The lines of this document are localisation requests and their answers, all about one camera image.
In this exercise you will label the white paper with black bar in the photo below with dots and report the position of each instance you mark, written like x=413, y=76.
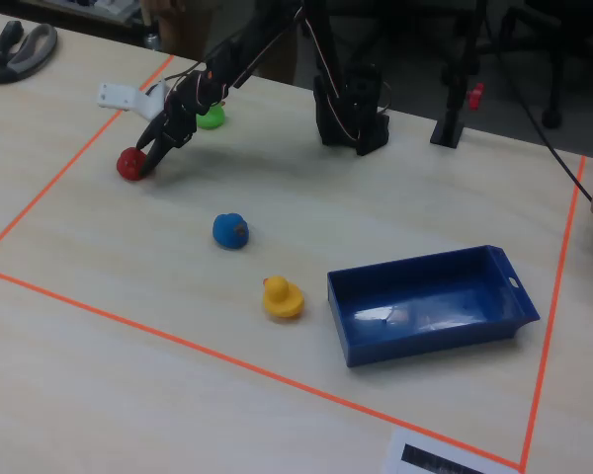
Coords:
x=400, y=444

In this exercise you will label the black office chair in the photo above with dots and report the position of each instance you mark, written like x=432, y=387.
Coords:
x=552, y=118

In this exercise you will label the black camera stand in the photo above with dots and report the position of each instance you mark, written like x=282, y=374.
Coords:
x=447, y=131

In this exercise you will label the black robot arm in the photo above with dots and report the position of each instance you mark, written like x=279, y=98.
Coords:
x=346, y=113

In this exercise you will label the blue plastic box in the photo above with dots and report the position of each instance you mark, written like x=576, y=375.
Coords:
x=425, y=306

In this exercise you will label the red rubber duck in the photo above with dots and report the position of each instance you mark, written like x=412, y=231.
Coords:
x=128, y=165

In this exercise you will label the orange tape border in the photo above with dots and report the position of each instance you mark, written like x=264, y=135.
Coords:
x=227, y=359

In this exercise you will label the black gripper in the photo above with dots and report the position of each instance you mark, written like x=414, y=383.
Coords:
x=169, y=132

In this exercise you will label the green rubber duck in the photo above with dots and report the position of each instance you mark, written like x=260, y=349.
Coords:
x=212, y=119

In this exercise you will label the red clamp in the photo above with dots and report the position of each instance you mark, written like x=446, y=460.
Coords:
x=476, y=96

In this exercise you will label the blue rubber duck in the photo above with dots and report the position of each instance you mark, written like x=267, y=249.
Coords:
x=229, y=232

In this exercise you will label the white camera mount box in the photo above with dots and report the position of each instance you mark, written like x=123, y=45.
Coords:
x=128, y=99

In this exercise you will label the yellow rubber duck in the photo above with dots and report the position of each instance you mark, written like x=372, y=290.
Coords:
x=281, y=298

